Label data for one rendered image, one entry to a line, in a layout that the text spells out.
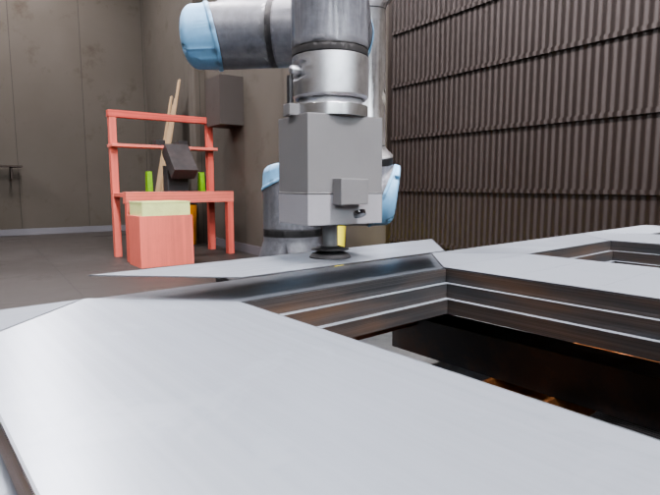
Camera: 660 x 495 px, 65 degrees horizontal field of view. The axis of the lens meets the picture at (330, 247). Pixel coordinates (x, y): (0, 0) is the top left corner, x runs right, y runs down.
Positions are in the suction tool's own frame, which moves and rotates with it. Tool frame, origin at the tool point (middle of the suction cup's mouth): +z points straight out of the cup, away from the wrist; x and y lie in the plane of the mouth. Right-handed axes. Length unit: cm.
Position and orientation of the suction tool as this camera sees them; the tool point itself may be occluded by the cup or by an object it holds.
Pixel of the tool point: (329, 268)
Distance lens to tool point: 53.1
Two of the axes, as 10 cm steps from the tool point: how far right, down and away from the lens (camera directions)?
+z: 0.0, 9.9, 1.2
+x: -5.1, -1.0, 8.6
